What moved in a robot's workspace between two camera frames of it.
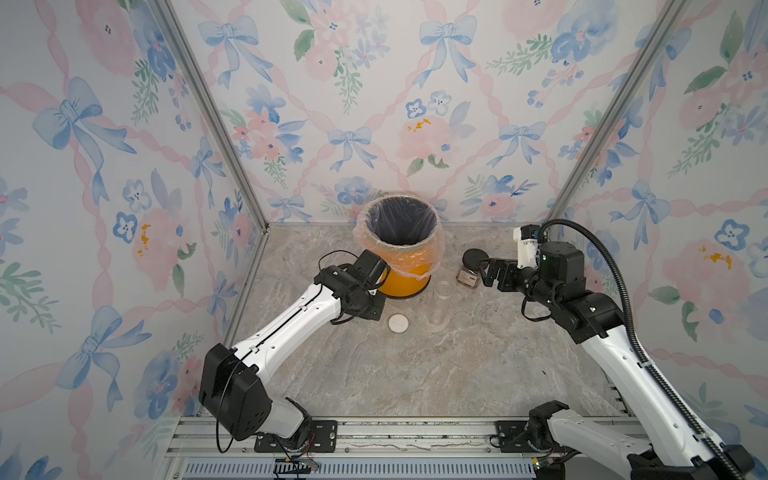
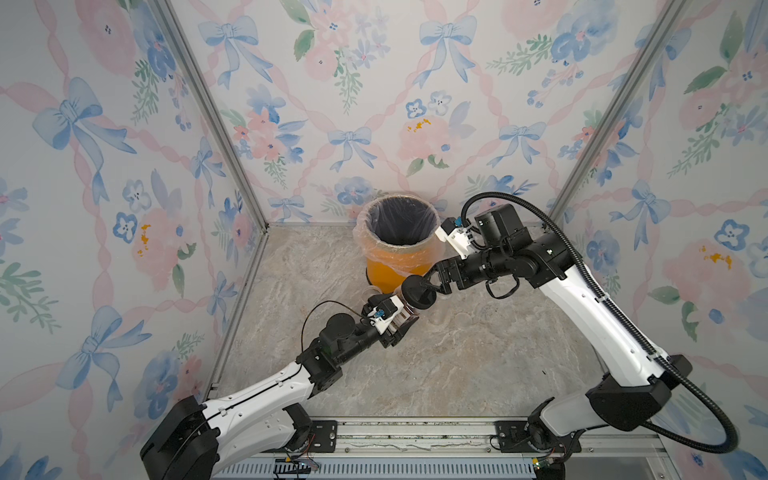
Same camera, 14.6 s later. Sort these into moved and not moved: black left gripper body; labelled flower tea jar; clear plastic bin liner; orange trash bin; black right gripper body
Moved: black left gripper body; labelled flower tea jar; black right gripper body
Not moved: orange trash bin; clear plastic bin liner
